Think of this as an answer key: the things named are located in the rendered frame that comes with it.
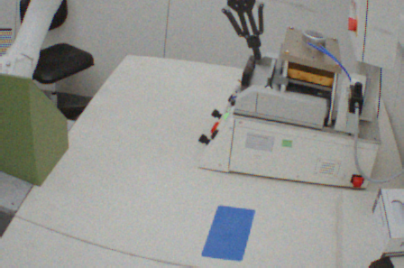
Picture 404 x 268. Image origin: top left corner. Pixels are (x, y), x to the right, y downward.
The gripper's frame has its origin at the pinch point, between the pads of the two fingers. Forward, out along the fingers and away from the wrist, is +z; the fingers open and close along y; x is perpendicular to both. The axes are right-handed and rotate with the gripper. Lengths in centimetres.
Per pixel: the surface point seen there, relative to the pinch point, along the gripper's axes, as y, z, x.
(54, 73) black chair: 130, 16, -84
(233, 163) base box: 9.7, 25.9, 16.8
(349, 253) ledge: -26, 38, 53
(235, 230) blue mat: 5, 31, 42
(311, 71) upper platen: -16.2, 6.3, 8.4
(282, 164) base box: -4.0, 28.5, 16.7
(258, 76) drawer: 1.8, 9.3, -1.6
